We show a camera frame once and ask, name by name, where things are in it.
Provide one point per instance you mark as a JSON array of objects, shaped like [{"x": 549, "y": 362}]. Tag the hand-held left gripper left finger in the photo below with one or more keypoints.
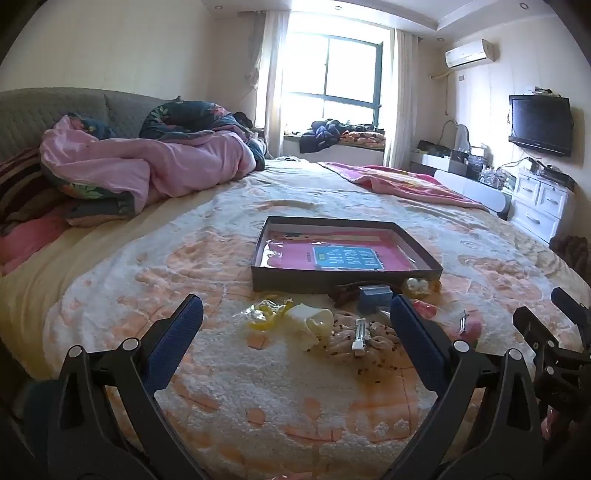
[{"x": 178, "y": 341}]

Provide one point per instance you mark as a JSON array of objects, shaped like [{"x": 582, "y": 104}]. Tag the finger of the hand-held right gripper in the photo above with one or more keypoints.
[
  {"x": 575, "y": 307},
  {"x": 547, "y": 355}
]

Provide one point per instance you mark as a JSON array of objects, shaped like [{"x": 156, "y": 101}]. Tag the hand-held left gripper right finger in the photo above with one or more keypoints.
[{"x": 415, "y": 341}]

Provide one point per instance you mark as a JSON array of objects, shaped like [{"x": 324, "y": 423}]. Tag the floral scrunchie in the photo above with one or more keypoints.
[{"x": 383, "y": 339}]

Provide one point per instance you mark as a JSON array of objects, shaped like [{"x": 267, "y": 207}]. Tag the dark cardboard box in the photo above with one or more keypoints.
[{"x": 295, "y": 279}]

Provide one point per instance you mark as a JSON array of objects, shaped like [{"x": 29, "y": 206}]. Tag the small silver hair clip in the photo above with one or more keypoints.
[{"x": 463, "y": 321}]

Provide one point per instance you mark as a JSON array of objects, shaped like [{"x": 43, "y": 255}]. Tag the dark brown fuzzy item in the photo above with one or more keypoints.
[{"x": 572, "y": 249}]

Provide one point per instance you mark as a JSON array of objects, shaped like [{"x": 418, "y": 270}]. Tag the small blue box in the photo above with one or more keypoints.
[{"x": 374, "y": 300}]

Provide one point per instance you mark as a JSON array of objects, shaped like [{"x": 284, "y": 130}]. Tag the pink hair accessory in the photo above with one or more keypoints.
[{"x": 474, "y": 330}]

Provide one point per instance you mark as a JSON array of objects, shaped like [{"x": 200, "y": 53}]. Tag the brown hair clip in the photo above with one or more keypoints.
[{"x": 344, "y": 290}]

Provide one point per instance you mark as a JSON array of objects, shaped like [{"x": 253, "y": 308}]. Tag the white drawer cabinet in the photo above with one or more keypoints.
[{"x": 538, "y": 203}]

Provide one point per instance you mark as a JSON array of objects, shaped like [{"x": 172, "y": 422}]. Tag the black set-top box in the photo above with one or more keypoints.
[{"x": 556, "y": 177}]

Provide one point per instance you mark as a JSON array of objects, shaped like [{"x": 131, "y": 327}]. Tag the pink printed blanket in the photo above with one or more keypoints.
[{"x": 397, "y": 182}]

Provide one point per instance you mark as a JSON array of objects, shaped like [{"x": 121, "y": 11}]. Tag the white desk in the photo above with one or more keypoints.
[{"x": 466, "y": 184}]

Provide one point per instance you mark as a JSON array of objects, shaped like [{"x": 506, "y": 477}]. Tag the pink pillow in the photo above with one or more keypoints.
[{"x": 27, "y": 240}]

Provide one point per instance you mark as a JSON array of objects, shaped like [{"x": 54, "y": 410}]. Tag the pink quilt with floral backing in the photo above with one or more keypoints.
[{"x": 184, "y": 157}]

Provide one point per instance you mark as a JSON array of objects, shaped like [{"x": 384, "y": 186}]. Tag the white oval mirror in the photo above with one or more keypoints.
[{"x": 462, "y": 134}]

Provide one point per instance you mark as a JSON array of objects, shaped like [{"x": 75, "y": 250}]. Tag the striped pillow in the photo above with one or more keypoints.
[{"x": 23, "y": 184}]

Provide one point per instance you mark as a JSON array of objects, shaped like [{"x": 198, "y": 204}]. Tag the pile of clothes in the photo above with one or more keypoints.
[{"x": 323, "y": 134}]

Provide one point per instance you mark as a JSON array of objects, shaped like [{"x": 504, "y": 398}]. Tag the white curtain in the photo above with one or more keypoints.
[
  {"x": 272, "y": 83},
  {"x": 399, "y": 101}
]

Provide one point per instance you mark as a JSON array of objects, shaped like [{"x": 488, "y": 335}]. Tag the grey quilted headboard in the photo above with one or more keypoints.
[{"x": 55, "y": 110}]

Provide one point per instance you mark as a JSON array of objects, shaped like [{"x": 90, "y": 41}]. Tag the white air conditioner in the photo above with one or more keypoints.
[{"x": 468, "y": 53}]

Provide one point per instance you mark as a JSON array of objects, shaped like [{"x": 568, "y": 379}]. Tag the black wall television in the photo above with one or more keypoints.
[{"x": 540, "y": 124}]

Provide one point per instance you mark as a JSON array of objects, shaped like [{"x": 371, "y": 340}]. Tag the window with teal frame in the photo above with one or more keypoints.
[{"x": 351, "y": 74}]

